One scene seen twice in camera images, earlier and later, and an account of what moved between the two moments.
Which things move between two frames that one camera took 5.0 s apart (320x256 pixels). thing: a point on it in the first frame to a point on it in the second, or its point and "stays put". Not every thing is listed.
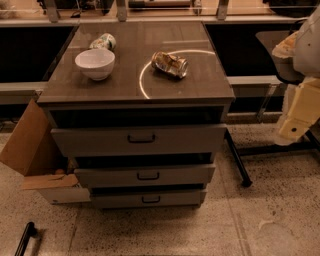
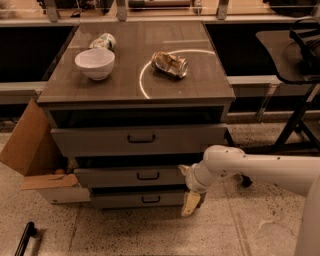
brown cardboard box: x=35 y=151 stays put
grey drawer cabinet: x=138 y=111 stays put
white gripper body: x=308 y=53 to x=190 y=179
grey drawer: x=146 y=175 stays put
